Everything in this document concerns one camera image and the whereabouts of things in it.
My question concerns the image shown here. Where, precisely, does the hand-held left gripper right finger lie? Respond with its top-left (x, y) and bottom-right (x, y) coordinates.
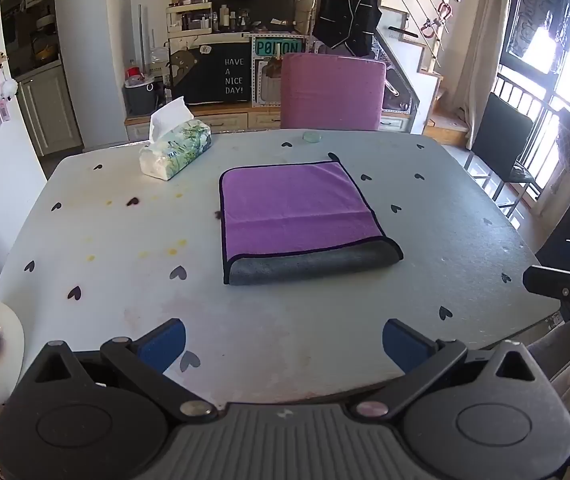
top-left (349, 317), bottom-right (548, 422)

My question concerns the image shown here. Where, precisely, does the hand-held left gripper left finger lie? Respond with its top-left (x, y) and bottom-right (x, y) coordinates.
top-left (29, 318), bottom-right (218, 424)

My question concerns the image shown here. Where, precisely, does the cream floor cabinet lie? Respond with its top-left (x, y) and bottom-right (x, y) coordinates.
top-left (15, 62), bottom-right (84, 157)

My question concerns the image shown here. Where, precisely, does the white storage rack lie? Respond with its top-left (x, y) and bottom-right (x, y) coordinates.
top-left (166, 2), bottom-right (214, 36)

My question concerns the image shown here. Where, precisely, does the white staircase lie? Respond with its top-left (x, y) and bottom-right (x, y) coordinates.
top-left (374, 6), bottom-right (472, 149)

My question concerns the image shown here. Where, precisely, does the row of bottles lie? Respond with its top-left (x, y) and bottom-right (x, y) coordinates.
top-left (214, 3), bottom-right (256, 31)

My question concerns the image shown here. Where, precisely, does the pink upholstered chair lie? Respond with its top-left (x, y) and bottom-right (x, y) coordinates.
top-left (280, 52), bottom-right (387, 132)

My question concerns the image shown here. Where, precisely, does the purple and grey towel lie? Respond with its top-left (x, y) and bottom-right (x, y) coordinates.
top-left (218, 160), bottom-right (404, 287)

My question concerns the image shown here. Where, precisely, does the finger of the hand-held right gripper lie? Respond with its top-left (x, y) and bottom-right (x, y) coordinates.
top-left (522, 263), bottom-right (570, 302)

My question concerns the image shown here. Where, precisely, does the black jacket with white trim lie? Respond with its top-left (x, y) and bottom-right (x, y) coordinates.
top-left (312, 0), bottom-right (385, 59)

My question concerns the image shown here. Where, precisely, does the green plate sign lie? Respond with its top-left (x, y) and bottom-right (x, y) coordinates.
top-left (253, 37), bottom-right (306, 57)

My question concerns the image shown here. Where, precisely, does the black letter board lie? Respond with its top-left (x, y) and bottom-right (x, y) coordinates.
top-left (183, 42), bottom-right (254, 106)

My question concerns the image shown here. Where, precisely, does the tissue pack with leaf print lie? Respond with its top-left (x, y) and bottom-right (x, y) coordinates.
top-left (138, 96), bottom-right (214, 182)

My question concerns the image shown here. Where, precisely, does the grey bucket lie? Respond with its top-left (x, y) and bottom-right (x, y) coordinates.
top-left (123, 79), bottom-right (164, 116)

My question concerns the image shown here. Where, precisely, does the black dining chair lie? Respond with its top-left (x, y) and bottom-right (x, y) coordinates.
top-left (464, 92), bottom-right (538, 207)

